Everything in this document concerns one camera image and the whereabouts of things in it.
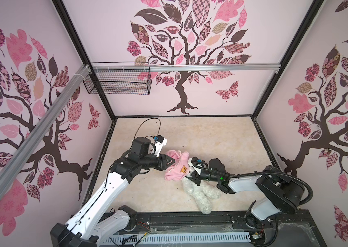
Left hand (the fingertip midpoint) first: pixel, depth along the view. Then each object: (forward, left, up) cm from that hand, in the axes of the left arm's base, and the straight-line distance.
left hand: (172, 163), depth 70 cm
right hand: (+2, -6, -12) cm, 13 cm away
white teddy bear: (-8, -14, -16) cm, 23 cm away
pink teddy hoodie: (0, -4, -5) cm, 6 cm away
